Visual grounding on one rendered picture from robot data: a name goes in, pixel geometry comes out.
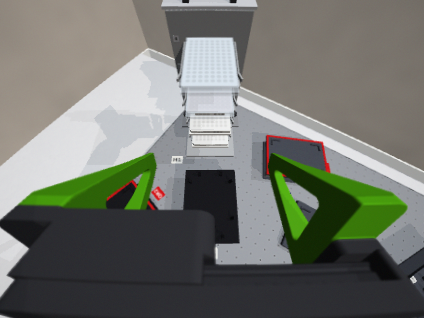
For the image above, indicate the grey shelf rack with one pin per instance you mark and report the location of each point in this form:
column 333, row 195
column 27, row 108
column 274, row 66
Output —
column 184, row 23

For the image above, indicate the grey perforated work table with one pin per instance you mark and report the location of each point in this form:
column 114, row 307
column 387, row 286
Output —
column 260, row 226

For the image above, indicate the black two-tier stand with grey legs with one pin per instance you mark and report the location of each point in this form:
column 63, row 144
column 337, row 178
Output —
column 214, row 191

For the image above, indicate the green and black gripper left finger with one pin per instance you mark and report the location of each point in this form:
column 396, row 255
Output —
column 92, row 190

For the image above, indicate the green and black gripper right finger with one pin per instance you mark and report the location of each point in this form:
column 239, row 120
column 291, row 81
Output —
column 347, row 209

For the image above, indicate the dark grey plate on raised base with corner posts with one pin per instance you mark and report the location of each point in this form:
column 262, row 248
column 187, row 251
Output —
column 413, row 267

